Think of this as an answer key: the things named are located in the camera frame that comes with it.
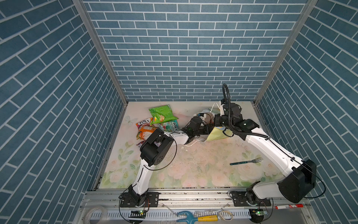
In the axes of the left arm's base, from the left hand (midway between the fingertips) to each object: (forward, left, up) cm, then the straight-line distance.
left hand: (213, 127), depth 93 cm
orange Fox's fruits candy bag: (+9, +48, -7) cm, 49 cm away
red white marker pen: (-45, -28, -7) cm, 54 cm away
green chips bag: (+14, +37, -2) cm, 39 cm away
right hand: (-1, +2, +15) cm, 15 cm away
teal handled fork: (-20, -25, -8) cm, 33 cm away
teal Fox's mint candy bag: (+5, +29, -5) cm, 30 cm away
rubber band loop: (-46, -1, -9) cm, 46 cm away
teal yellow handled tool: (-48, +17, -8) cm, 52 cm away
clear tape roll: (-47, +59, -9) cm, 76 cm away
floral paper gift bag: (-10, +1, +10) cm, 14 cm away
